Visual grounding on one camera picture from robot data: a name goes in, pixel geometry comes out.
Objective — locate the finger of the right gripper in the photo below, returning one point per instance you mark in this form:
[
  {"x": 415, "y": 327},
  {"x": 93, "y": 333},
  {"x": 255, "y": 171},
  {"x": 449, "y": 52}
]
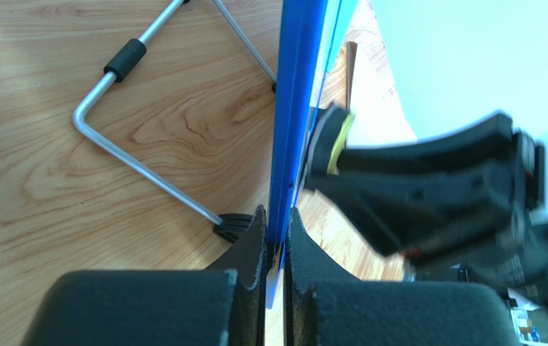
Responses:
[{"x": 465, "y": 148}]

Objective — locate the yellow bone-shaped eraser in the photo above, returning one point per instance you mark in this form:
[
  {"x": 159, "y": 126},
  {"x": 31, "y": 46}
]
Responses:
[{"x": 328, "y": 140}]

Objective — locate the blue framed whiteboard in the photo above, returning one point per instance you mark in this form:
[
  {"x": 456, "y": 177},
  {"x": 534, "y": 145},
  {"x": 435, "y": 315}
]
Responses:
[{"x": 309, "y": 32}]

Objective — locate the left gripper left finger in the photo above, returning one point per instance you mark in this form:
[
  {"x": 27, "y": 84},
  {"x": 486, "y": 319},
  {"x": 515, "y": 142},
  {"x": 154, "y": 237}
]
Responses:
[{"x": 234, "y": 287}]

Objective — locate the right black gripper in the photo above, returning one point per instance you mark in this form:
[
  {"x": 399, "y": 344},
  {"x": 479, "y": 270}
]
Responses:
[{"x": 477, "y": 217}]

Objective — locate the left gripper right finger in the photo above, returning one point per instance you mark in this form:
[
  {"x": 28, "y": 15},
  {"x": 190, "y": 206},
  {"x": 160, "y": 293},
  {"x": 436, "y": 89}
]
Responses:
[{"x": 322, "y": 300}]

